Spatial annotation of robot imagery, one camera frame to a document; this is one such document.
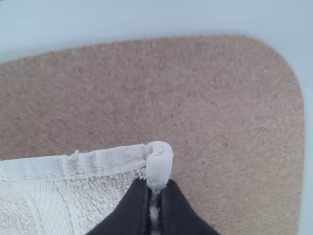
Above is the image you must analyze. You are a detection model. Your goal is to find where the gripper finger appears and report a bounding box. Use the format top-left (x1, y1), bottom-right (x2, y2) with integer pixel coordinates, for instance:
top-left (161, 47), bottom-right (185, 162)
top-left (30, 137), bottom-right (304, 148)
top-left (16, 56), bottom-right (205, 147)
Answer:
top-left (85, 179), bottom-right (151, 235)
top-left (159, 179), bottom-right (221, 235)

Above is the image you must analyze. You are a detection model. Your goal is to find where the pale towel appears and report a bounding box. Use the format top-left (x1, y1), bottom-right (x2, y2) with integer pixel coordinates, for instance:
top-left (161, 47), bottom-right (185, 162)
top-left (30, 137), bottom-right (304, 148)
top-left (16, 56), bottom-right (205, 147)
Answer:
top-left (0, 140), bottom-right (175, 235)

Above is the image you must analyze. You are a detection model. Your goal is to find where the cork mat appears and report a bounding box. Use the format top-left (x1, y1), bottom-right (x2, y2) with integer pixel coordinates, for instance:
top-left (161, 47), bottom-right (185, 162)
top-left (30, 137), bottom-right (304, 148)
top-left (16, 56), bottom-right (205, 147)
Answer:
top-left (0, 35), bottom-right (305, 235)

